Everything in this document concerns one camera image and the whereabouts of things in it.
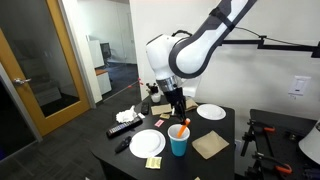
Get light blue plastic cup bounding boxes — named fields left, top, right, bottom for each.
left=167, top=123, right=191, bottom=157

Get thin black cable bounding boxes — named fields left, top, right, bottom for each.
left=233, top=26, right=320, bottom=48

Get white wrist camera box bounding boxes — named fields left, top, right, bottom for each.
left=181, top=75, right=203, bottom=98

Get tall white cabinet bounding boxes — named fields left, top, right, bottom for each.
left=87, top=35, right=105, bottom=69

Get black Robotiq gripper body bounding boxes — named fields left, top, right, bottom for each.
left=163, top=86, right=186, bottom=107

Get silver door handle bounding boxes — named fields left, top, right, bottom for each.
left=13, top=77, right=32, bottom=85

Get white round vase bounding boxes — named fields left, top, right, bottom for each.
left=150, top=92, right=162, bottom=104

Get black office chair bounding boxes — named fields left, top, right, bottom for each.
left=99, top=42, right=113, bottom=66

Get black perforated mounting board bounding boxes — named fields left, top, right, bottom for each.
left=248, top=108, right=320, bottom=180

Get small black remote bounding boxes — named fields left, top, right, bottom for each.
left=114, top=135, right=133, bottom=154

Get white wall switch plate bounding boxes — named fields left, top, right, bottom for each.
left=287, top=75, right=312, bottom=98

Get crumpled white tissue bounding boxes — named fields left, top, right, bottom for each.
left=115, top=105, right=138, bottom=124

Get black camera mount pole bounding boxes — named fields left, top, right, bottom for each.
left=221, top=34, right=320, bottom=58

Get black remote control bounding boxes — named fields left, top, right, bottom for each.
left=140, top=101, right=151, bottom=116

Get orange marker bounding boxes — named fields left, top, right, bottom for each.
left=176, top=117, right=192, bottom=139

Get low white cabinet wood top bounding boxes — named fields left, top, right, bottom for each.
left=94, top=68, right=113, bottom=96

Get black clamp orange handle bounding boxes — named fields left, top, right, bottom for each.
left=244, top=151, right=294, bottom=180
left=240, top=119, right=277, bottom=158

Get long black remote grey buttons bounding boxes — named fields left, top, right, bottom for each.
left=106, top=116, right=144, bottom=139

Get orange wooden glass door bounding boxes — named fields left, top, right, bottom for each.
left=0, top=0, right=92, bottom=138

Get white paper plate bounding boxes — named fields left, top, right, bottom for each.
left=196, top=103, right=227, bottom=121
left=128, top=129, right=167, bottom=159

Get grey framed glass door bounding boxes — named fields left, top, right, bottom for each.
left=0, top=63, right=44, bottom=161

